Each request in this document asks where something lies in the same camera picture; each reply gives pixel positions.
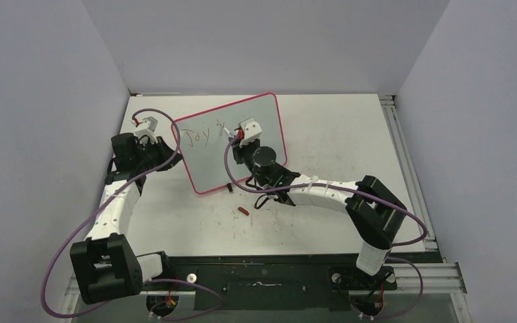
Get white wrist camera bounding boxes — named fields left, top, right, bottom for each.
left=133, top=116, right=158, bottom=141
left=236, top=118, right=262, bottom=147

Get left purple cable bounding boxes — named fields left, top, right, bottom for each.
left=40, top=108, right=226, bottom=322

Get right aluminium rail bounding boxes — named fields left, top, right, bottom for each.
left=379, top=95, right=438, bottom=252

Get purple cable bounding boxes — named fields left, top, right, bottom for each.
left=223, top=135, right=429, bottom=322
left=40, top=108, right=226, bottom=322

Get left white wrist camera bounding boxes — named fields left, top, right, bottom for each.
left=133, top=116, right=158, bottom=141

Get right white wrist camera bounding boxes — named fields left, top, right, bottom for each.
left=236, top=118, right=262, bottom=147

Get white whiteboard marker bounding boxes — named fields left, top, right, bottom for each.
left=223, top=127, right=235, bottom=138

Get red marker cap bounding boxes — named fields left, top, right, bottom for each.
left=237, top=207, right=250, bottom=216

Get pink framed whiteboard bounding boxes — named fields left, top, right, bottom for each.
left=175, top=92, right=287, bottom=194

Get front aluminium rail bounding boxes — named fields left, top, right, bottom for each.
left=64, top=262, right=467, bottom=297

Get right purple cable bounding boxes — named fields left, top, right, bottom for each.
left=223, top=135, right=429, bottom=322

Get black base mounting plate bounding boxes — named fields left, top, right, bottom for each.
left=143, top=254, right=397, bottom=311

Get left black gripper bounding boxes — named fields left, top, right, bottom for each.
left=136, top=136, right=184, bottom=173

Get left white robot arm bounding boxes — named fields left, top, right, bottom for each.
left=69, top=133, right=182, bottom=305

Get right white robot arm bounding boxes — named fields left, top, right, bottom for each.
left=223, top=138, right=409, bottom=288

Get aluminium rail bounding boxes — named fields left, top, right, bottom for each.
left=379, top=95, right=438, bottom=252
left=64, top=262, right=467, bottom=297

